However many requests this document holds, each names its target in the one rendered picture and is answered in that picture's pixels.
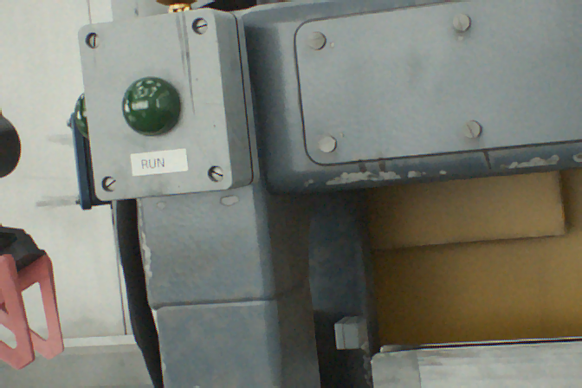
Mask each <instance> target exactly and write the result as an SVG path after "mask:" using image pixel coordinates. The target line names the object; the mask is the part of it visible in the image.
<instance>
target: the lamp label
mask: <svg viewBox="0 0 582 388"><path fill-rule="evenodd" d="M131 161H132V169H133V176H142V175H151V174H160V173H171V171H188V165H187V157H186V149H179V150H170V151H162V152H144V153H135V154H131Z"/></svg>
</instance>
